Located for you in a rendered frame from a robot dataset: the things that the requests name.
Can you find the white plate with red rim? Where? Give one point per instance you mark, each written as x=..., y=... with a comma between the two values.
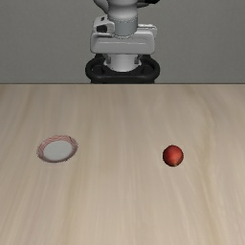
x=57, y=149

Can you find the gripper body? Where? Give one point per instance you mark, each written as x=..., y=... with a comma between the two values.
x=122, y=43

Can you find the red onion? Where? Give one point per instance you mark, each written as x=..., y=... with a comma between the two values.
x=173, y=155

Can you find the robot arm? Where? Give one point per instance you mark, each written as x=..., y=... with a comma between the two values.
x=122, y=14

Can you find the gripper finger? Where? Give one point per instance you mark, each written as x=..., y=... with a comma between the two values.
x=139, y=58
x=107, y=58

